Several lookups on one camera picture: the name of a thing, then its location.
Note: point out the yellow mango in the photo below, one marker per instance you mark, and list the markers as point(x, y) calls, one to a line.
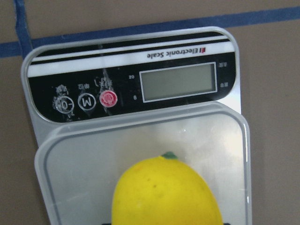
point(163, 191)

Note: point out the grey electronic kitchen scale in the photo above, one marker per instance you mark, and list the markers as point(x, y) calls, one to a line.
point(99, 106)

